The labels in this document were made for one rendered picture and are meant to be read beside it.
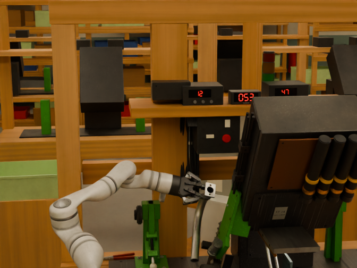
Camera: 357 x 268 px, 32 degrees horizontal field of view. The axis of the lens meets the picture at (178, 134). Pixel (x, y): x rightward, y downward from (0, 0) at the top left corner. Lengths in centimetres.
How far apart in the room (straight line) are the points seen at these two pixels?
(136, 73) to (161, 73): 671
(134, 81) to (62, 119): 673
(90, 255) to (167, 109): 76
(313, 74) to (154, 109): 734
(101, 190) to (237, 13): 88
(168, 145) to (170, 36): 43
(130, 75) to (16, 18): 178
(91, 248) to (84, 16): 97
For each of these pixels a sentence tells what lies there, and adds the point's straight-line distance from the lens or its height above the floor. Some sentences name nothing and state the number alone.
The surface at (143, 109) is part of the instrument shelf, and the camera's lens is 238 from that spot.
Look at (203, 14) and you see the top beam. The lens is 249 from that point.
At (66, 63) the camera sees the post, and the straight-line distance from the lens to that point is 248.
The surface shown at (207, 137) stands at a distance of 244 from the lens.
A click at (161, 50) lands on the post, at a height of 175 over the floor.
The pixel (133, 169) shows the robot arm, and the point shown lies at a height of 134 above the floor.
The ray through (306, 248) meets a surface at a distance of 217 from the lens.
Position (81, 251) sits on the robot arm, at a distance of 190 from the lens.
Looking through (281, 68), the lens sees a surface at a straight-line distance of 1198.
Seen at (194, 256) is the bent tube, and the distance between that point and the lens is 234.
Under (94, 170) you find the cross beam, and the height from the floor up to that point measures 125.
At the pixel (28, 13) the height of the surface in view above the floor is 172.
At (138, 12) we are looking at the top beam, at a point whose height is 189.
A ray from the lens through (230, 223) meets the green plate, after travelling 227.
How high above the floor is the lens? 194
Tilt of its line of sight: 12 degrees down
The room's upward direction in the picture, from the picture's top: straight up
